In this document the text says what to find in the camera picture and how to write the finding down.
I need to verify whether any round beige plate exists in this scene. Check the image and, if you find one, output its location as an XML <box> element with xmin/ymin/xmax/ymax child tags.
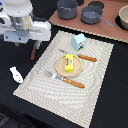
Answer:
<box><xmin>55</xmin><ymin>56</ymin><xmax>83</xmax><ymax>77</ymax></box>

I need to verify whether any brown stove board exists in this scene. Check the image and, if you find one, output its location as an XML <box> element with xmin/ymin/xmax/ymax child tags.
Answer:
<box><xmin>49</xmin><ymin>0</ymin><xmax>128</xmax><ymax>43</ymax></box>

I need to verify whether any grey saucepan with handle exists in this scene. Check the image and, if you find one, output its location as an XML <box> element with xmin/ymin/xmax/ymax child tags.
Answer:
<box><xmin>80</xmin><ymin>5</ymin><xmax>115</xmax><ymax>28</ymax></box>

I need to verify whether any fork with wooden handle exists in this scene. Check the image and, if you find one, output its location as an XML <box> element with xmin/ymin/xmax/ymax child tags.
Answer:
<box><xmin>44</xmin><ymin>71</ymin><xmax>85</xmax><ymax>88</ymax></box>

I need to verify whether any beige bowl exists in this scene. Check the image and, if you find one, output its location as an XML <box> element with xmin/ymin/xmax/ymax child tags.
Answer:
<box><xmin>119</xmin><ymin>5</ymin><xmax>128</xmax><ymax>30</ymax></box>

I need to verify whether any brown sausage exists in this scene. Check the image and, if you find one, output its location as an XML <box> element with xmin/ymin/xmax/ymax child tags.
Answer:
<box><xmin>30</xmin><ymin>44</ymin><xmax>36</xmax><ymax>60</ymax></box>

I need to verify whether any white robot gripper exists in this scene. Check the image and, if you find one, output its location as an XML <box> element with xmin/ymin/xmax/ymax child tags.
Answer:
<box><xmin>0</xmin><ymin>11</ymin><xmax>51</xmax><ymax>49</ymax></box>

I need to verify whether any beige woven placemat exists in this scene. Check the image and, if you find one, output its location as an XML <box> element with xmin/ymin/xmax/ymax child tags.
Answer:
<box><xmin>14</xmin><ymin>31</ymin><xmax>113</xmax><ymax>128</ymax></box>

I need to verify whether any light blue milk carton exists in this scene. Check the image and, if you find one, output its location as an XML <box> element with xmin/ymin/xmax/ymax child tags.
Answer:
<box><xmin>71</xmin><ymin>34</ymin><xmax>85</xmax><ymax>51</ymax></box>

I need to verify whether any grey pot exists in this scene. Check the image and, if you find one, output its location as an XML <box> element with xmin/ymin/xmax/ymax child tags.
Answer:
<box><xmin>57</xmin><ymin>0</ymin><xmax>77</xmax><ymax>20</ymax></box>

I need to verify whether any yellow butter box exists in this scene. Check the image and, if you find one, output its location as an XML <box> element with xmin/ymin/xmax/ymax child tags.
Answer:
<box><xmin>65</xmin><ymin>54</ymin><xmax>74</xmax><ymax>72</ymax></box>

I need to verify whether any black burner plate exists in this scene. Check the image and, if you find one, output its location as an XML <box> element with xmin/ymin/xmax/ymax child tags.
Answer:
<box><xmin>88</xmin><ymin>1</ymin><xmax>104</xmax><ymax>9</ymax></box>

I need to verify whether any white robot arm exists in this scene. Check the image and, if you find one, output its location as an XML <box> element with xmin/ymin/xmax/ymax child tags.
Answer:
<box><xmin>0</xmin><ymin>0</ymin><xmax>51</xmax><ymax>47</ymax></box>

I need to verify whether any knife with wooden handle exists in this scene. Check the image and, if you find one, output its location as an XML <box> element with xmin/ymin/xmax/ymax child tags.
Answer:
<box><xmin>58</xmin><ymin>49</ymin><xmax>97</xmax><ymax>62</ymax></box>

